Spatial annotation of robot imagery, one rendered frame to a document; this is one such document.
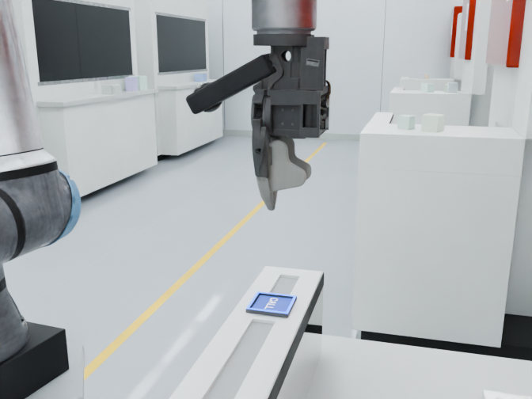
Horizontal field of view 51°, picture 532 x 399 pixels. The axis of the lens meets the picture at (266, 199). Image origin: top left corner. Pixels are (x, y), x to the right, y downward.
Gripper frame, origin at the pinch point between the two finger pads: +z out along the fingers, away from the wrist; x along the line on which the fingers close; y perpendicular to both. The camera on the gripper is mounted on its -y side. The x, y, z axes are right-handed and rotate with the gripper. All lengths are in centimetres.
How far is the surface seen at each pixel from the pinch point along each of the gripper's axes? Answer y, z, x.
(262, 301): -0.5, 14.2, 0.3
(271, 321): 1.9, 14.7, -4.1
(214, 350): -2.6, 14.6, -12.7
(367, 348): 12.6, 28.6, 17.0
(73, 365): -30.7, 28.7, 0.4
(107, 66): -278, -2, 437
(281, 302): 2.0, 14.2, 0.7
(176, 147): -257, 95, 548
